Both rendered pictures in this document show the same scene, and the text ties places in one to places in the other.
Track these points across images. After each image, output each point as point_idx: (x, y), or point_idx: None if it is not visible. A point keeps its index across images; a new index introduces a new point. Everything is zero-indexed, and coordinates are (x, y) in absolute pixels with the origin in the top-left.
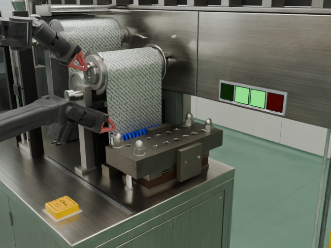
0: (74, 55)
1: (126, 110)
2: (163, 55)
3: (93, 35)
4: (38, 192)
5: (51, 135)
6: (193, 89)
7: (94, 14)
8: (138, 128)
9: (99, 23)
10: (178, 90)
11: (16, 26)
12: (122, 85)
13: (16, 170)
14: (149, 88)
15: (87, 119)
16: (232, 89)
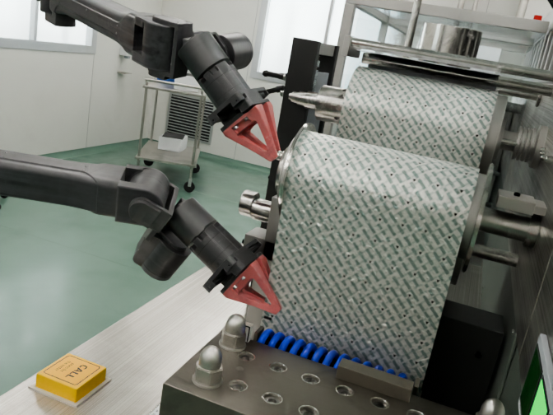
0: (238, 115)
1: (319, 286)
2: (482, 198)
3: (409, 114)
4: (127, 342)
5: (137, 245)
6: (522, 336)
7: (490, 84)
8: (342, 348)
9: (445, 94)
10: (516, 321)
11: (146, 30)
12: (323, 222)
13: (192, 301)
14: (406, 268)
15: (203, 252)
16: (535, 385)
